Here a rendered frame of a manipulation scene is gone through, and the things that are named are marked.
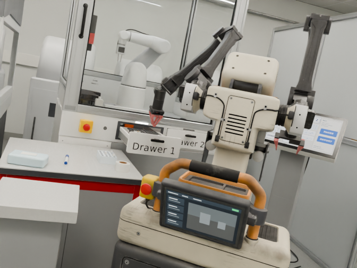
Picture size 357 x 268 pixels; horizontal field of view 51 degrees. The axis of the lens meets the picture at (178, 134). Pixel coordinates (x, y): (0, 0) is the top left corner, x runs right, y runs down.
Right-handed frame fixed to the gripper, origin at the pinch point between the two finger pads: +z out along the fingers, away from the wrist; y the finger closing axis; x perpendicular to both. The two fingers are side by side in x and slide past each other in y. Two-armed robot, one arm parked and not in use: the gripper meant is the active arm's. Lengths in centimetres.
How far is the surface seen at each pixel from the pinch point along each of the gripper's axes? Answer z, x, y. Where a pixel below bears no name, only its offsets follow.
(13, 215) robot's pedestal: 11, 59, -83
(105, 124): 10.3, 22.8, 21.3
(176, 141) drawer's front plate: 4.7, -11.5, -10.6
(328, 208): 57, -166, 30
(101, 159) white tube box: 16.0, 27.2, -19.3
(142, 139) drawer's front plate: 5.4, 7.5, -11.5
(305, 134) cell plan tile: -9, -95, -3
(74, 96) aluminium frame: -3.0, 43.0, 22.4
